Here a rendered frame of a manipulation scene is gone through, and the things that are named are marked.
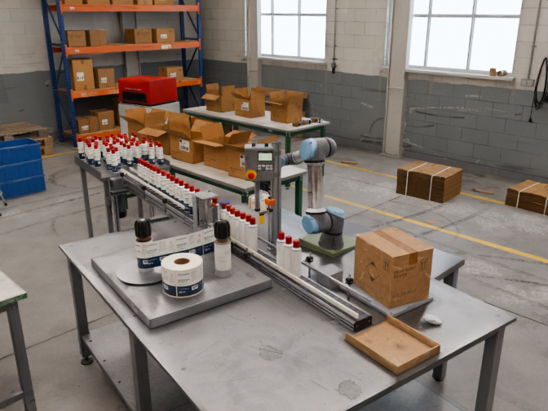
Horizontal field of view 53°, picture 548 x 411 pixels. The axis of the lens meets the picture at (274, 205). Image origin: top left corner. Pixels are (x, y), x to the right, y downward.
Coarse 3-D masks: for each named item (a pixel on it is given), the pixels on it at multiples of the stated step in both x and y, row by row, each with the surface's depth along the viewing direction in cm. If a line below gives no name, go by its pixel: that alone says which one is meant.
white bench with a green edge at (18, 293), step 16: (0, 272) 304; (0, 288) 288; (16, 288) 288; (0, 304) 275; (16, 304) 285; (16, 320) 287; (16, 336) 289; (16, 352) 292; (32, 384) 302; (0, 400) 294; (16, 400) 299; (32, 400) 305
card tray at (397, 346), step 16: (352, 336) 233; (368, 336) 239; (384, 336) 239; (400, 336) 239; (416, 336) 237; (368, 352) 226; (384, 352) 228; (400, 352) 228; (416, 352) 228; (432, 352) 225; (400, 368) 214
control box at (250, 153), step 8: (248, 144) 303; (256, 144) 303; (248, 152) 296; (256, 152) 296; (248, 160) 298; (256, 160) 298; (248, 168) 299; (256, 168) 299; (256, 176) 301; (264, 176) 301; (272, 176) 301
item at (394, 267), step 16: (368, 240) 267; (384, 240) 267; (400, 240) 267; (416, 240) 267; (368, 256) 266; (384, 256) 254; (400, 256) 250; (416, 256) 255; (432, 256) 260; (368, 272) 269; (384, 272) 256; (400, 272) 254; (416, 272) 258; (368, 288) 271; (384, 288) 258; (400, 288) 257; (416, 288) 261; (384, 304) 260; (400, 304) 260
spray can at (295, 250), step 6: (294, 240) 276; (294, 246) 275; (294, 252) 275; (300, 252) 276; (294, 258) 276; (300, 258) 277; (294, 264) 277; (300, 264) 279; (294, 270) 278; (300, 270) 280; (300, 276) 281
